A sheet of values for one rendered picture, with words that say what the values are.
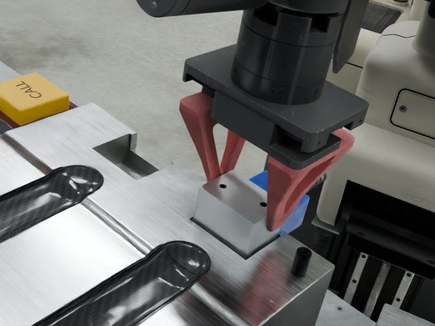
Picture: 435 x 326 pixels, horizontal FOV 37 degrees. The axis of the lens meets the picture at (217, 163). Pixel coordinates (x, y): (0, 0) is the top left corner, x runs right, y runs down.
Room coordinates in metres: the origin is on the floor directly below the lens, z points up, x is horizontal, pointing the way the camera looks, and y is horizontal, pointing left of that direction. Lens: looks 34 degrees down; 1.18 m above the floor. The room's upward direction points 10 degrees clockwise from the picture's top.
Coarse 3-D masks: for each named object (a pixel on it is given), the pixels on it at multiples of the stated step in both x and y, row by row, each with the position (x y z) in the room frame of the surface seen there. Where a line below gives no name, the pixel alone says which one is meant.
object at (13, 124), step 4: (72, 104) 0.59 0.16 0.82; (72, 108) 0.59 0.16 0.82; (0, 112) 0.55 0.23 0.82; (0, 116) 0.55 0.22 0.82; (4, 116) 0.55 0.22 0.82; (48, 116) 0.56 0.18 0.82; (4, 120) 0.54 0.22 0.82; (8, 120) 0.54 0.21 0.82; (12, 120) 0.54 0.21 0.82; (36, 120) 0.55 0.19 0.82; (8, 124) 0.53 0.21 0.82; (12, 124) 0.54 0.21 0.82; (16, 124) 0.54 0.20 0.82
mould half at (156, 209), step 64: (64, 128) 0.44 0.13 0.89; (128, 128) 0.46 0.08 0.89; (0, 192) 0.35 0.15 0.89; (128, 192) 0.37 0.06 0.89; (192, 192) 0.39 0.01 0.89; (0, 256) 0.29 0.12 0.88; (64, 256) 0.30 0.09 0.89; (128, 256) 0.31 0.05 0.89; (256, 256) 0.33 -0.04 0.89; (320, 256) 0.34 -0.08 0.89; (0, 320) 0.24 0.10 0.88; (192, 320) 0.27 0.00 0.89; (256, 320) 0.27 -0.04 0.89
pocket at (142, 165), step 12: (108, 144) 0.43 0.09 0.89; (120, 144) 0.44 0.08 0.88; (132, 144) 0.45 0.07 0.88; (108, 156) 0.43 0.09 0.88; (120, 156) 0.44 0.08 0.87; (132, 156) 0.45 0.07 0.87; (144, 156) 0.44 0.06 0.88; (120, 168) 0.44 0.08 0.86; (132, 168) 0.44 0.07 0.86; (144, 168) 0.44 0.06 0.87; (156, 168) 0.43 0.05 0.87
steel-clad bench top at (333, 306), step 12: (0, 72) 0.67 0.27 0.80; (12, 72) 0.68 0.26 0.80; (324, 300) 0.39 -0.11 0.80; (336, 300) 0.39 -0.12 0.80; (324, 312) 0.38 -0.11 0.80; (336, 312) 0.38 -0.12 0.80; (348, 312) 0.38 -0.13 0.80; (360, 312) 0.39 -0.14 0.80; (324, 324) 0.37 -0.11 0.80; (336, 324) 0.37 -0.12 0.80; (348, 324) 0.37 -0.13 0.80; (360, 324) 0.37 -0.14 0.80; (372, 324) 0.37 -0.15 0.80
